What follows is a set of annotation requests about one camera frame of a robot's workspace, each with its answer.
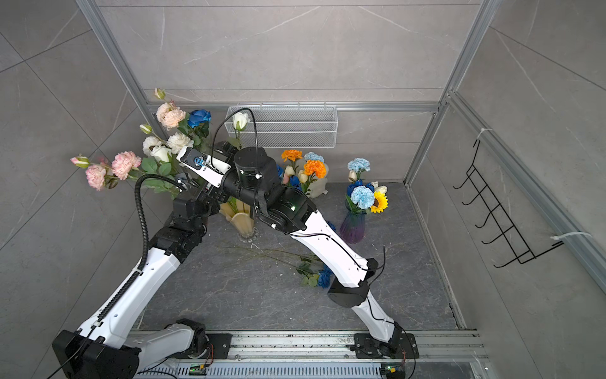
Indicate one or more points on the purple glass vase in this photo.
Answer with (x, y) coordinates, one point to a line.
(352, 229)

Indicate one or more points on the light blue carnation upper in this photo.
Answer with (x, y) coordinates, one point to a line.
(359, 165)

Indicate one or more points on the white rose centre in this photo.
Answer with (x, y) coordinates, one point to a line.
(178, 141)

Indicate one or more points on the orange carnation small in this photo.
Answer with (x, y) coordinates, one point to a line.
(291, 155)

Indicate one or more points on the light blue carnation lower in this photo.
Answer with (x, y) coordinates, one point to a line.
(362, 197)

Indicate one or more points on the yellow wavy glass vase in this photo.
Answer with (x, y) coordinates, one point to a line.
(239, 215)

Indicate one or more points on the pink rose lower left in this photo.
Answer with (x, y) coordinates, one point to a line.
(95, 175)

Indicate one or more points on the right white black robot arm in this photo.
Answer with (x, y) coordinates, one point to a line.
(251, 176)

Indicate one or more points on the light blue carnation middle vase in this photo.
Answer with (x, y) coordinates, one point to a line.
(313, 156)

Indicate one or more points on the white rose tall stem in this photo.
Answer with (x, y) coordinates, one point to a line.
(240, 120)

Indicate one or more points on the metal base rail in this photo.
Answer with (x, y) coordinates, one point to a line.
(331, 354)

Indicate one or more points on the orange carnation large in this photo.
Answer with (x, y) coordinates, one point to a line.
(315, 168)

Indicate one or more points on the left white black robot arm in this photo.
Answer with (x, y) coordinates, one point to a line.
(101, 346)

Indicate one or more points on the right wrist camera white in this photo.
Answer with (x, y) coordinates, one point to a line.
(212, 170)

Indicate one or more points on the light blue carnation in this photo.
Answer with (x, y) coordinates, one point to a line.
(362, 197)
(359, 165)

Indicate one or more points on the pink rose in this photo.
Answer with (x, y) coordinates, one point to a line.
(95, 175)
(124, 163)

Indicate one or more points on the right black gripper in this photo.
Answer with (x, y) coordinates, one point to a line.
(211, 197)

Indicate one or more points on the blue rose top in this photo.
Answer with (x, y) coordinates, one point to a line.
(198, 117)

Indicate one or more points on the blue rose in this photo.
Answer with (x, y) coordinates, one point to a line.
(198, 117)
(313, 272)

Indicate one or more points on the small white rose left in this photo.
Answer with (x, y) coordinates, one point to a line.
(150, 143)

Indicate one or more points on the black wire hook rack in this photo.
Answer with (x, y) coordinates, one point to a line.
(496, 214)

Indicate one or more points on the pink rose bud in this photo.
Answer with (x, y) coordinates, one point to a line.
(80, 161)

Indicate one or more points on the pink rose middle left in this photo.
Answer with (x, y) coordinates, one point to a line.
(124, 163)

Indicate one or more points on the peach rose pair top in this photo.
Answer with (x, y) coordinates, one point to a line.
(170, 116)

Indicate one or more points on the yellow sunflower purple vase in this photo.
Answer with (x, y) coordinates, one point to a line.
(380, 202)

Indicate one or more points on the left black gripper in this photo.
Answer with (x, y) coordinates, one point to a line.
(211, 214)

